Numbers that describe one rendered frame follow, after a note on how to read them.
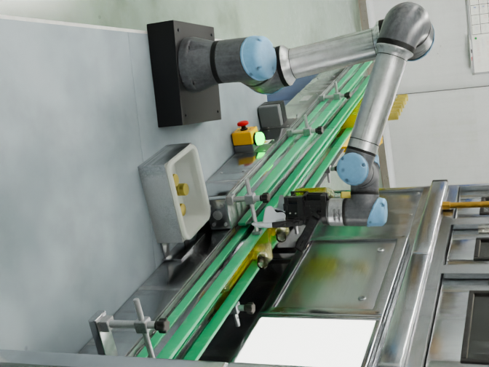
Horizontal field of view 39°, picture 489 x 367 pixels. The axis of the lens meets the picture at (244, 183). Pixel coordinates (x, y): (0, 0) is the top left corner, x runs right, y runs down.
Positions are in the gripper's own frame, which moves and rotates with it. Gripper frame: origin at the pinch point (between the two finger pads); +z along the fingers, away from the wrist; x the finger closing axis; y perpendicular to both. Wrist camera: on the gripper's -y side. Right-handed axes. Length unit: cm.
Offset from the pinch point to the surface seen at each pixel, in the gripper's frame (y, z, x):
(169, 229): 3.1, 18.2, 20.4
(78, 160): 27, 25, 47
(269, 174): 8.1, 3.0, -20.9
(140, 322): -2, 3, 66
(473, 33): 25, -38, -598
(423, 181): -139, 20, -626
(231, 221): -0.7, 8.5, 0.7
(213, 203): 4.9, 12.9, 1.6
